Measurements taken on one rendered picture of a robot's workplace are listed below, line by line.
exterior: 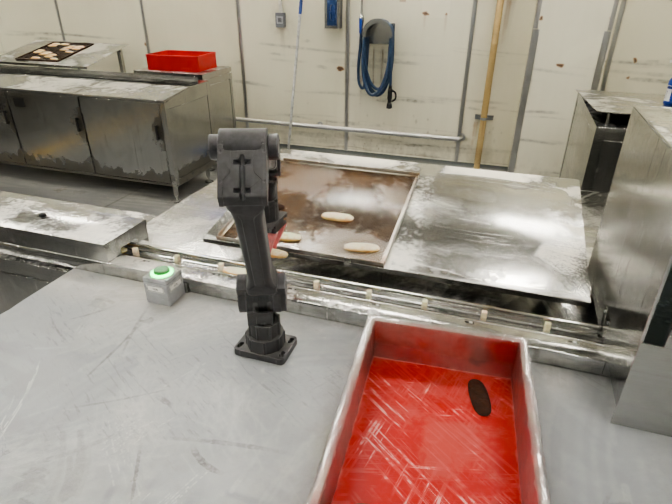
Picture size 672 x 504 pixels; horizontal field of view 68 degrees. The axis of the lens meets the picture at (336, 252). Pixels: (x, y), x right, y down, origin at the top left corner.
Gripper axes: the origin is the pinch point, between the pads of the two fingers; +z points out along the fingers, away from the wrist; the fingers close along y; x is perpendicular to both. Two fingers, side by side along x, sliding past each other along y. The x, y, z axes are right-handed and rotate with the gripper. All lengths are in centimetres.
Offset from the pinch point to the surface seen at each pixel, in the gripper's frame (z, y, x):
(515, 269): 4, -17, 61
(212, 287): 8.2, 9.6, -12.3
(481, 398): 10, 26, 57
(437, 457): 10, 42, 50
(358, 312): 7.1, 9.5, 26.9
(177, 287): 7.8, 13.0, -20.4
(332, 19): -29, -357, -104
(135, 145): 52, -203, -211
